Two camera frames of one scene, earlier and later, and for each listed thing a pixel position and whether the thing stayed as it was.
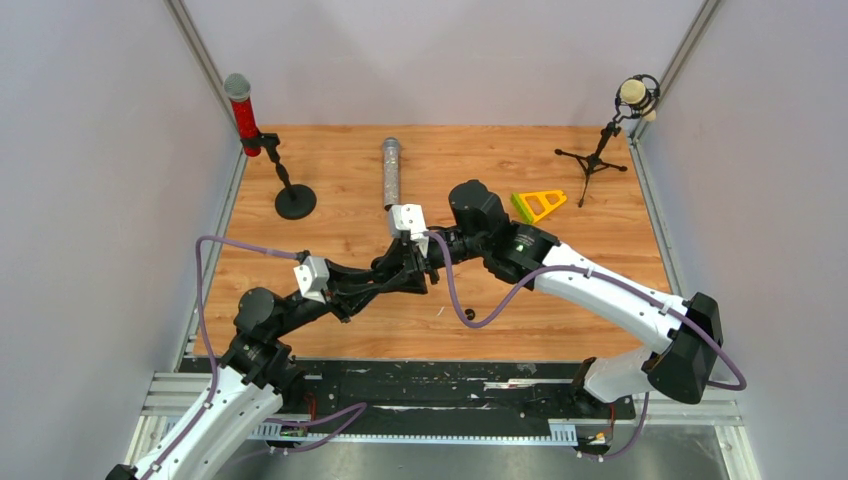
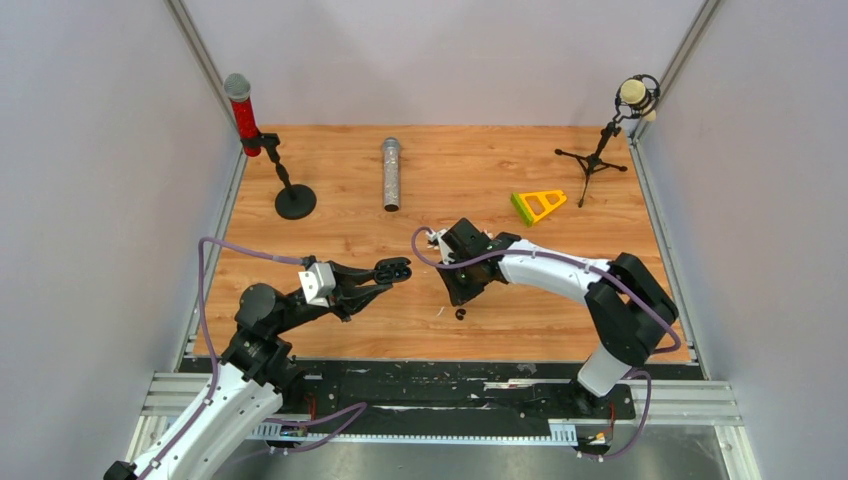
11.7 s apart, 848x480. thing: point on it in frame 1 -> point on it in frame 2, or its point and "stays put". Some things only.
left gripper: x=338 y=293 stays put
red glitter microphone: x=237 y=87 stays put
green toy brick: x=521 y=208 stays put
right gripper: x=411 y=279 -> x=458 y=295
